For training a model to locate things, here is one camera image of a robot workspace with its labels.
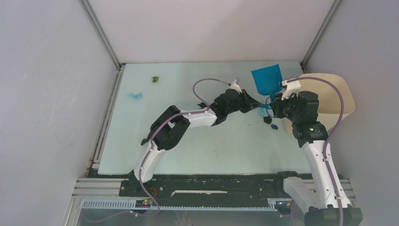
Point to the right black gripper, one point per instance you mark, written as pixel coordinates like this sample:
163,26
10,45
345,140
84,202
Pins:
278,103

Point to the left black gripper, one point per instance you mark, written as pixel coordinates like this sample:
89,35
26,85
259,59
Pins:
253,103

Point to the blue hand brush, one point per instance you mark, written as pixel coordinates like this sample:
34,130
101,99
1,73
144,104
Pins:
268,108

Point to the blue dustpan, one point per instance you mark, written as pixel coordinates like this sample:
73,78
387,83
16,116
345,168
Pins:
267,81

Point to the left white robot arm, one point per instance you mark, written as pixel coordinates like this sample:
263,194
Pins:
167,131

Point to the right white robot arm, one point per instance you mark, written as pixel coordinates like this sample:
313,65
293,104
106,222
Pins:
328,205

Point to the teal paper scrap right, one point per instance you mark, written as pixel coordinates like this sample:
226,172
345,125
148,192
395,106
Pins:
261,112

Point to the teal paper scrap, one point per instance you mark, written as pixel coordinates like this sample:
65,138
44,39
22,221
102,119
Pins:
135,95
261,112

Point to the black paper scrap right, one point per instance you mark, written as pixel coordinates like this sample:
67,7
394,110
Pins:
267,119

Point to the cream waste bin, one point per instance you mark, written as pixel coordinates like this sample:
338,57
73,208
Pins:
329,101

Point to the green paper scrap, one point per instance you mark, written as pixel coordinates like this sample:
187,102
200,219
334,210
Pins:
155,79

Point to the teal paper scrap left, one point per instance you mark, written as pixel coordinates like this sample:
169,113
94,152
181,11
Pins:
135,95

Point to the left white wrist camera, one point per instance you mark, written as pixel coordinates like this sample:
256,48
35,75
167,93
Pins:
234,85

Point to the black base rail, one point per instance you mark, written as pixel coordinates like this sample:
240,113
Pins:
213,190

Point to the right aluminium frame post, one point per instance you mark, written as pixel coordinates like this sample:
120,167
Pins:
320,33

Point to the aluminium frame post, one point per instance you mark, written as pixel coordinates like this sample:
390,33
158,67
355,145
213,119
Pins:
320,33
92,17

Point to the white cable duct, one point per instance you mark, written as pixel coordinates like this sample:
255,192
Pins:
133,204

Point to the left aluminium frame post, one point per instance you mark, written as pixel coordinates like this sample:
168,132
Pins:
92,17

